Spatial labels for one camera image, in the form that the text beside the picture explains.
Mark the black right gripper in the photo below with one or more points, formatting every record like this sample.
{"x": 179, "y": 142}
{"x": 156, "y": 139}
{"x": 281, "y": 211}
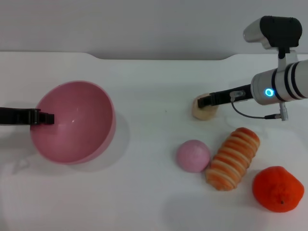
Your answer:
{"x": 228, "y": 97}

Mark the pink plastic bowl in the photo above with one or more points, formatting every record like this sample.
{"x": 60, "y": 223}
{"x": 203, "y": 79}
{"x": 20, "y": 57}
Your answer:
{"x": 79, "y": 130}

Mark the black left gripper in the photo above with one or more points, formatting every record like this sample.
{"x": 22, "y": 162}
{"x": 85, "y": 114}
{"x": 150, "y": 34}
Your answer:
{"x": 19, "y": 116}

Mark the orange striped bread roll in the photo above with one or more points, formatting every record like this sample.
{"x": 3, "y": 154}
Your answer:
{"x": 232, "y": 160}

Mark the beige egg yolk pastry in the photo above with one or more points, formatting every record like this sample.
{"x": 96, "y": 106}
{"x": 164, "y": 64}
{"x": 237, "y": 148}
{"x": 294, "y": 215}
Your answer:
{"x": 204, "y": 113}

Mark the pink round bun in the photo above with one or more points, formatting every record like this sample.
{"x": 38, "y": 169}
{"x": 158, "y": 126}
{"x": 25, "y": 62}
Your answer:
{"x": 193, "y": 156}

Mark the orange tangerine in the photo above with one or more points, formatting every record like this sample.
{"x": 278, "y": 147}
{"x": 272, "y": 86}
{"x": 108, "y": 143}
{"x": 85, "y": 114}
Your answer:
{"x": 276, "y": 188}

